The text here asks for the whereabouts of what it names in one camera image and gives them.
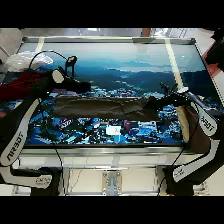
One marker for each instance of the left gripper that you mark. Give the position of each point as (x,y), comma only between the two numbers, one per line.
(78,86)

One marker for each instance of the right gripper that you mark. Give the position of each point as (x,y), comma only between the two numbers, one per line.
(155,102)

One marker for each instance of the olive green shirt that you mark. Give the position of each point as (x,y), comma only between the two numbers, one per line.
(106,107)

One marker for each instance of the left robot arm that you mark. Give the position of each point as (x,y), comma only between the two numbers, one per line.
(16,126)

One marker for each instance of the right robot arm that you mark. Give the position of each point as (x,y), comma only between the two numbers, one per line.
(203,133)

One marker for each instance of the white garment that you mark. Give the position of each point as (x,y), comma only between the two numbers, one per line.
(28,61)

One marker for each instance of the red garment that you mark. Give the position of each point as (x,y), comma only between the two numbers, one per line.
(20,85)

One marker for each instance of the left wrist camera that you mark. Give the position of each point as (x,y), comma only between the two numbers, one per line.
(70,63)

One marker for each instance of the silver frame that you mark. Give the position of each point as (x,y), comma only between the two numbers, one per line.
(113,173)

